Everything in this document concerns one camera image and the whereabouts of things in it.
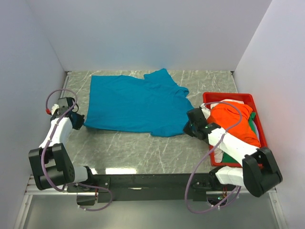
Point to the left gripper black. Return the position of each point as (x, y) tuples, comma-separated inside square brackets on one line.
[(80, 121)]

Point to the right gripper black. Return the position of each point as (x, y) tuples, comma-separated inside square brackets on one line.
[(187, 130)]

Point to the teal t shirt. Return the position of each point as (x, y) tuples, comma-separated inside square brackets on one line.
[(155, 104)]

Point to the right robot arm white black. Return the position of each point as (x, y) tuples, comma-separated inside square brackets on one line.
[(258, 171)]

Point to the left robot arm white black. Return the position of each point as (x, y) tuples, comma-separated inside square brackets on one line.
[(51, 157)]

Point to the white t shirt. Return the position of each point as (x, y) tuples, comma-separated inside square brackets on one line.
[(218, 153)]

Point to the red plastic bin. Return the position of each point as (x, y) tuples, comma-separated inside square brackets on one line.
[(209, 97)]

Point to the orange t shirt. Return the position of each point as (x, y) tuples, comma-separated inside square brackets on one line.
[(226, 116)]

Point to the green t shirt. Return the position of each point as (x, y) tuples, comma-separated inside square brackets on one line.
[(226, 157)]

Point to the lavender t shirt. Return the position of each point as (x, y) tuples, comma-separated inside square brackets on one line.
[(254, 129)]

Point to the black base bar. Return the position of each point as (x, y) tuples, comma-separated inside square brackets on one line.
[(142, 187)]

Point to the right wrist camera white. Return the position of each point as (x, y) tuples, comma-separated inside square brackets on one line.
[(206, 112)]

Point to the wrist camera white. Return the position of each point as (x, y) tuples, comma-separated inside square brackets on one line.
[(52, 110), (206, 112)]

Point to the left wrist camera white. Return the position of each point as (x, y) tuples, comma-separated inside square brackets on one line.
[(52, 110)]

